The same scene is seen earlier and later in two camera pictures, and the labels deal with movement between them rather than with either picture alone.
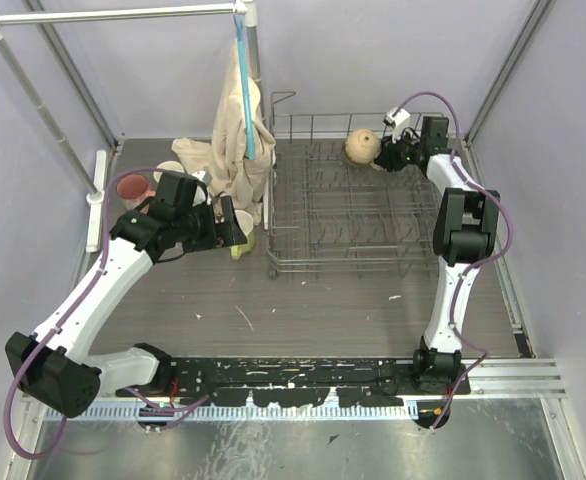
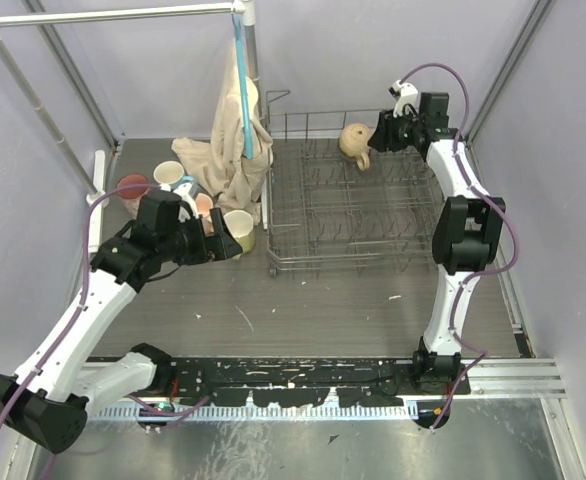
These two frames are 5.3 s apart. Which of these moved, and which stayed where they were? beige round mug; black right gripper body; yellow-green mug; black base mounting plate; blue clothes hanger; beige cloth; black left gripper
Moved: beige round mug; black left gripper; black right gripper body
Stayed: beige cloth; yellow-green mug; black base mounting plate; blue clothes hanger
